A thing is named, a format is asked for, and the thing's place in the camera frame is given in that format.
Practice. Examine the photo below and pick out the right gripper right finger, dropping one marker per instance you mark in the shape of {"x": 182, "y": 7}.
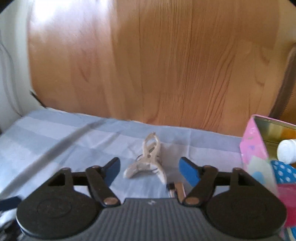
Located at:
{"x": 202, "y": 179}

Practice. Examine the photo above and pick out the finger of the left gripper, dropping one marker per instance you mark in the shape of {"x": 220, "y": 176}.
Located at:
{"x": 10, "y": 203}

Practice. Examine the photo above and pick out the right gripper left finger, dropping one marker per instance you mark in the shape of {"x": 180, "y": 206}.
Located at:
{"x": 99, "y": 182}

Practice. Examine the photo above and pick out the pink macaron biscuit tin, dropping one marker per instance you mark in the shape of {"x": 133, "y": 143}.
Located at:
{"x": 258, "y": 148}

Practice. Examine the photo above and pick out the white cap vitamin bottle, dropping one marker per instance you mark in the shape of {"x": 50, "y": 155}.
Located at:
{"x": 286, "y": 151}

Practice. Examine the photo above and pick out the blue polka dot bow headband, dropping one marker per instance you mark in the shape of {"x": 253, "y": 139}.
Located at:
{"x": 284, "y": 173}

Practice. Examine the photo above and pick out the magenta red gift box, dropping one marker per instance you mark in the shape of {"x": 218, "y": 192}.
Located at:
{"x": 287, "y": 196}

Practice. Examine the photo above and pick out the black tape strip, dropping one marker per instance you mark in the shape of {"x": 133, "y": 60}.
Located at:
{"x": 37, "y": 99}

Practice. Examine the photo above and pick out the wood pattern headboard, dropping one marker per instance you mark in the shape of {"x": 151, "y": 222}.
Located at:
{"x": 198, "y": 64}

